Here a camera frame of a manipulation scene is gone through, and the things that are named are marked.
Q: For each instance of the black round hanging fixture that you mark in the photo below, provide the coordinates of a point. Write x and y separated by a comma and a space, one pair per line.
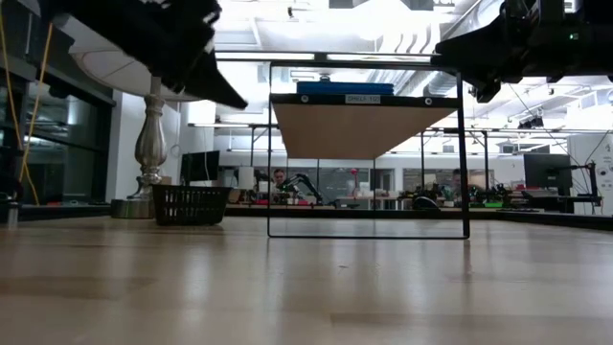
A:
325, 77

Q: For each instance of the wooden shelf black metal frame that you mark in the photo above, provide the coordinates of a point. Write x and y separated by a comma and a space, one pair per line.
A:
359, 129

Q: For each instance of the black ceiling spotlight cluster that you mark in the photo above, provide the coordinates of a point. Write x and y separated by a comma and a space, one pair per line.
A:
530, 122

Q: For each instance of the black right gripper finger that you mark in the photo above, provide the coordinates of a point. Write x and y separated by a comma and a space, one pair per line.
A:
479, 52

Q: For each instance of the grey metal cylinder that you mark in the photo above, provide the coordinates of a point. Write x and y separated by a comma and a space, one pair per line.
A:
13, 215

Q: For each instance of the person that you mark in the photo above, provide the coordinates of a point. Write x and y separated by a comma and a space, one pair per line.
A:
456, 179
279, 178

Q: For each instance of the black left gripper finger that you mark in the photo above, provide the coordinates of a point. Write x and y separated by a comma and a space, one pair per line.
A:
215, 86

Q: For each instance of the black background robot arm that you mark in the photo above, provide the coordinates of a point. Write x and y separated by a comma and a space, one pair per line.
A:
301, 184

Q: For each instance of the silver lamp white shade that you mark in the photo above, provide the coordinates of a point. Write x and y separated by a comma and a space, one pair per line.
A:
151, 144

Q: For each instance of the black monitor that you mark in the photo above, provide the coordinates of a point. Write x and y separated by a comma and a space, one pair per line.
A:
546, 172
198, 165

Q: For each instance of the black plastic mesh basket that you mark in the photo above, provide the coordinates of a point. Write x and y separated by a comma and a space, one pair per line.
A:
191, 206

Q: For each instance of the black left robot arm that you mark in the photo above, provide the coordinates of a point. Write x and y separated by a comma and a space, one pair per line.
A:
62, 7

